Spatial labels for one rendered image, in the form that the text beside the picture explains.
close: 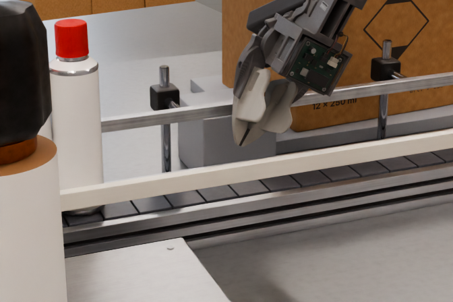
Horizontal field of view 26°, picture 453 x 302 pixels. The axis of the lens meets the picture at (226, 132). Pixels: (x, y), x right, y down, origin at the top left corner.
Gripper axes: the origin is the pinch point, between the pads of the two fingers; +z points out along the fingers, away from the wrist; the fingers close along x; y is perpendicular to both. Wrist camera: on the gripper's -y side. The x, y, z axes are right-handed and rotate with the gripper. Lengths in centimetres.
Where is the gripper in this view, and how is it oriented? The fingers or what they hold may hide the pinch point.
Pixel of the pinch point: (241, 133)
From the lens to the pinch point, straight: 111.7
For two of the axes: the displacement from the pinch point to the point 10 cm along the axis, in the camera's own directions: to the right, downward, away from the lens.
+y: 3.7, 3.4, -8.7
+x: 8.1, 3.5, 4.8
